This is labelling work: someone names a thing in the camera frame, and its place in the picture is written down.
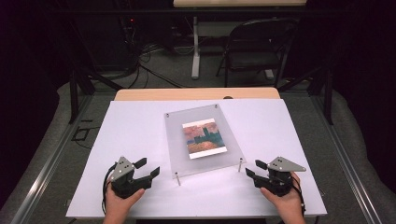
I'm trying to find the black horizontal bar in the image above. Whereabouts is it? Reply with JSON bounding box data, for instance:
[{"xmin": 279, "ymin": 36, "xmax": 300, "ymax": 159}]
[{"xmin": 55, "ymin": 7, "xmax": 344, "ymax": 16}]

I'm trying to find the black folding chair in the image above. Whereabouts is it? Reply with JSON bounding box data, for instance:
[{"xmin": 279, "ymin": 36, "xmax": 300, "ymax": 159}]
[{"xmin": 216, "ymin": 17, "xmax": 298, "ymax": 89}]

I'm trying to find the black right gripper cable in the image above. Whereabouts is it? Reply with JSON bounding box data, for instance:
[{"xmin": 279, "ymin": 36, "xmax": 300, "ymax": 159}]
[{"xmin": 290, "ymin": 176, "xmax": 307, "ymax": 217}]

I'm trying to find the wooden table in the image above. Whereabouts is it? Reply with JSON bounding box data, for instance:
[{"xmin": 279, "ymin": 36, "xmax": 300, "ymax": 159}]
[{"xmin": 114, "ymin": 87, "xmax": 281, "ymax": 101}]

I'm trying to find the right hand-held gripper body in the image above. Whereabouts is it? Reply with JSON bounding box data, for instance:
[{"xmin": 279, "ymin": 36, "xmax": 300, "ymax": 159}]
[{"xmin": 253, "ymin": 156, "xmax": 307, "ymax": 198}]

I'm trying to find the black metal stand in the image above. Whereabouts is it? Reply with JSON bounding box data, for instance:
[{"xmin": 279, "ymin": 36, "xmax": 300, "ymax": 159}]
[
  {"xmin": 66, "ymin": 18, "xmax": 124, "ymax": 125},
  {"xmin": 276, "ymin": 66, "xmax": 334, "ymax": 126}
]

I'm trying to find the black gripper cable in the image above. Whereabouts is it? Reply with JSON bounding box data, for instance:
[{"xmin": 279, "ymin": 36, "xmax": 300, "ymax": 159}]
[
  {"xmin": 101, "ymin": 163, "xmax": 118, "ymax": 216},
  {"xmin": 290, "ymin": 176, "xmax": 307, "ymax": 217}
]

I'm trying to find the white desk leg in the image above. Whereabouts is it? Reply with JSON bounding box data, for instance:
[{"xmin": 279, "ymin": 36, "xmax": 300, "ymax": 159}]
[{"xmin": 191, "ymin": 16, "xmax": 201, "ymax": 80}]

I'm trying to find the person's left hand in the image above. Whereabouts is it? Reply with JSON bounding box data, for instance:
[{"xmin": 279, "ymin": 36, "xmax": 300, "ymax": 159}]
[{"xmin": 104, "ymin": 181, "xmax": 146, "ymax": 220}]

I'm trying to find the white table board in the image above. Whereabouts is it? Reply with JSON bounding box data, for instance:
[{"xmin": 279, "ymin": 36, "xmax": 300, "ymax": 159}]
[{"xmin": 65, "ymin": 98, "xmax": 328, "ymax": 218}]

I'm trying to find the light wooden desk top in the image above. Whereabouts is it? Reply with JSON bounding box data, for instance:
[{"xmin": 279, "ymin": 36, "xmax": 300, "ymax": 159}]
[{"xmin": 173, "ymin": 0, "xmax": 307, "ymax": 8}]

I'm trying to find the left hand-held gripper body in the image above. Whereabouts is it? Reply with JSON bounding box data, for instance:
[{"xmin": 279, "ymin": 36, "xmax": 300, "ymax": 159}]
[{"xmin": 108, "ymin": 156, "xmax": 153, "ymax": 200}]

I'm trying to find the landscape painting print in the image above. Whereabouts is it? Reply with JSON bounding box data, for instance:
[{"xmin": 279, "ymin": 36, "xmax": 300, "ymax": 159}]
[{"xmin": 181, "ymin": 118, "xmax": 228, "ymax": 161}]

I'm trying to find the person's right hand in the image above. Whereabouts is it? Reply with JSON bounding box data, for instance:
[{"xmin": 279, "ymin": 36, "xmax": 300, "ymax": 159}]
[{"xmin": 260, "ymin": 172, "xmax": 304, "ymax": 220}]

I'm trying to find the clear acrylic photo frame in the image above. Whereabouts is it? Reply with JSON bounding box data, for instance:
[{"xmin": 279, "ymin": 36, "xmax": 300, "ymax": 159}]
[{"xmin": 163, "ymin": 104, "xmax": 247, "ymax": 187}]

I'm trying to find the aluminium floor rail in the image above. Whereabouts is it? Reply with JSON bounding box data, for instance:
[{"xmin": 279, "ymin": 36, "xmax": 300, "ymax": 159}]
[
  {"xmin": 10, "ymin": 92, "xmax": 94, "ymax": 224},
  {"xmin": 311, "ymin": 92, "xmax": 387, "ymax": 224}
]

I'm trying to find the tangle of floor cables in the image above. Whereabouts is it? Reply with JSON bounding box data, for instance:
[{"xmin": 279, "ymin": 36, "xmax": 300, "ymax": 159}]
[{"xmin": 122, "ymin": 17, "xmax": 195, "ymax": 90}]

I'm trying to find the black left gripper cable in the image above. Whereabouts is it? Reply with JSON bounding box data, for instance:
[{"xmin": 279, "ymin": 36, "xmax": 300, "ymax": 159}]
[{"xmin": 101, "ymin": 163, "xmax": 118, "ymax": 216}]

